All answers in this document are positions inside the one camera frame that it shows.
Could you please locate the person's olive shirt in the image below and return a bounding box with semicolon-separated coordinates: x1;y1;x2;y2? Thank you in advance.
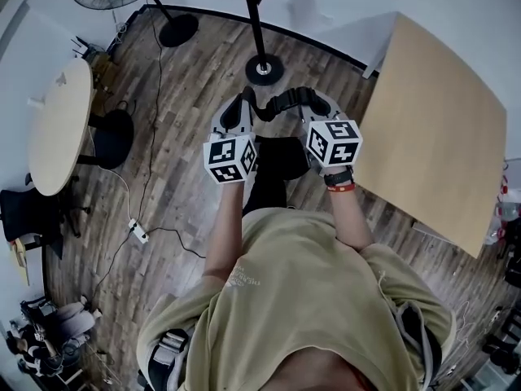
137;207;458;391

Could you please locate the white cable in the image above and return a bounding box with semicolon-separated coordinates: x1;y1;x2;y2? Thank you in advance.
86;128;136;224

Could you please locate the black wristwatch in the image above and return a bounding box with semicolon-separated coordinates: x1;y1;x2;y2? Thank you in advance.
324;168;355;188

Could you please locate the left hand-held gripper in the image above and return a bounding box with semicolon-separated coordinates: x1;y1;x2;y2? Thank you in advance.
203;94;259;186

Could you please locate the white power strip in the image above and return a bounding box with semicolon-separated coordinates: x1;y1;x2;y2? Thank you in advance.
128;217;151;244

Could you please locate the short black cable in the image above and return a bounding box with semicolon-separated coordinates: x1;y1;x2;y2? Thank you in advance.
145;226;209;259

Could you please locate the cardboard piece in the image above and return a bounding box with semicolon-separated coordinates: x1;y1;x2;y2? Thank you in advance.
9;237;32;288

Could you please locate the black pole stand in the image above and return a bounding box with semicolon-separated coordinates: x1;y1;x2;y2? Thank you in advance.
239;0;286;86

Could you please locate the black standing fan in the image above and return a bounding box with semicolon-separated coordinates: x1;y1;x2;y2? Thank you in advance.
67;0;200;49

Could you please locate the square wooden table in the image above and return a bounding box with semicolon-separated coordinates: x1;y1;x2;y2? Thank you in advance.
313;11;508;260

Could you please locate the grey harness strap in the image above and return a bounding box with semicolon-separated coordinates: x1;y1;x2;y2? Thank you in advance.
147;327;191;391

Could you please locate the person's right forearm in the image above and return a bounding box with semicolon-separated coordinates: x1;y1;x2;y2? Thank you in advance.
327;188;376;253

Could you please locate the black round stool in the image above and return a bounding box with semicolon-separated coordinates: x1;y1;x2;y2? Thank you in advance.
77;100;136;171

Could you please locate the long black cable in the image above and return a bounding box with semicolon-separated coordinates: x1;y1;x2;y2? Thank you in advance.
137;5;164;224

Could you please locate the person's left forearm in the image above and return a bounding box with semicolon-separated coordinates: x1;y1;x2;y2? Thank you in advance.
202;182;248;279

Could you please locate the person's black trouser leg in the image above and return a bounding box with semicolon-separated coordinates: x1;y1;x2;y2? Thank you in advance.
242;176;288;220

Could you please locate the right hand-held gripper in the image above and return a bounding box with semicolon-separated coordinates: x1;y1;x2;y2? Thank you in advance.
300;90;363;177

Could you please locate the black router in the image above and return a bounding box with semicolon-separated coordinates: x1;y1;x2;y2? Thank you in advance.
69;35;90;58

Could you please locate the round wooden table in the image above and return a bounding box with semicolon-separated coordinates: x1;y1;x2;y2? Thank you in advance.
27;58;96;197

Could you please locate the pile of clutter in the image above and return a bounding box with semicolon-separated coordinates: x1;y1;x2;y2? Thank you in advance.
483;159;521;299

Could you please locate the black office chair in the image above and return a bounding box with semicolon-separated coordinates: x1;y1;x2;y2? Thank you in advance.
0;172;93;260

